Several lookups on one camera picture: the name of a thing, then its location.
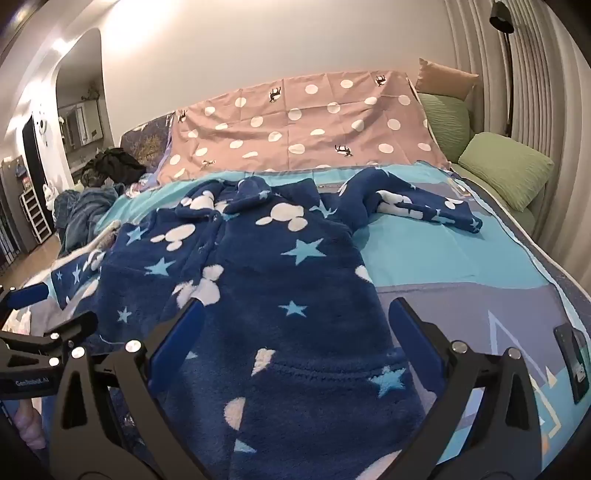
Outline black floor lamp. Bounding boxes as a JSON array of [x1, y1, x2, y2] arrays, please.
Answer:
[[488, 0, 516, 139]]

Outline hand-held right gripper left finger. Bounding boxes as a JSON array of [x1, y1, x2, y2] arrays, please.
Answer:
[[48, 299, 206, 480]]

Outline dark clothes pile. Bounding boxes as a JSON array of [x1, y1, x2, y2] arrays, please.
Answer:
[[81, 147, 148, 188]]

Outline teal grey blanket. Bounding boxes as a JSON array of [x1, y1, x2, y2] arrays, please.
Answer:
[[54, 182, 126, 258]]

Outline navy star-print fleece robe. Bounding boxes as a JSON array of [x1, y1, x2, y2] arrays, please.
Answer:
[[48, 167, 484, 480]]

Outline white shelf rack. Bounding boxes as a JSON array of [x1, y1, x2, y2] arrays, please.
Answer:
[[18, 186, 52, 244]]

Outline small green pillow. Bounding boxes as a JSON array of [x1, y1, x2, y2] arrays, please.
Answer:
[[457, 131, 556, 213]]

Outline beige curtain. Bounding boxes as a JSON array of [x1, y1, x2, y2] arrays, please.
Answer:
[[445, 0, 591, 278]]

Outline pink polka-dot cloth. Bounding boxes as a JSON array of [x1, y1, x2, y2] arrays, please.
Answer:
[[154, 69, 452, 184]]

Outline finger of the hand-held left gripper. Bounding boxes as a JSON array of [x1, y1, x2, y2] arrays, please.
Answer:
[[0, 283, 50, 324], [0, 311, 99, 370]]

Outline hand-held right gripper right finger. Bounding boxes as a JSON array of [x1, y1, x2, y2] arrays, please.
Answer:
[[388, 298, 543, 480]]

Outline floral printed cloth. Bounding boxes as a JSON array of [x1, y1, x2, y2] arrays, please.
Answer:
[[124, 179, 155, 198]]

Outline pink pillow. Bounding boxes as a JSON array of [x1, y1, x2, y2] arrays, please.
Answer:
[[414, 58, 481, 101]]

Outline person's left hand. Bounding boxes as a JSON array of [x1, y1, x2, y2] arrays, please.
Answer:
[[14, 399, 45, 449]]

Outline blue grey bed sheet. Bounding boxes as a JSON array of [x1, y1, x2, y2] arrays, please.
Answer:
[[0, 161, 591, 468]]

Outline grey cabinet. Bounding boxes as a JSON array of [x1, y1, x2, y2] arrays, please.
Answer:
[[0, 154, 33, 269]]

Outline large green pillow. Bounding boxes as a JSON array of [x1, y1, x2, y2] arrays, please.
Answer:
[[417, 92, 472, 163]]

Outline purple patterned cover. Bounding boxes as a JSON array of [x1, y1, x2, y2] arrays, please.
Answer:
[[119, 113, 177, 175]]

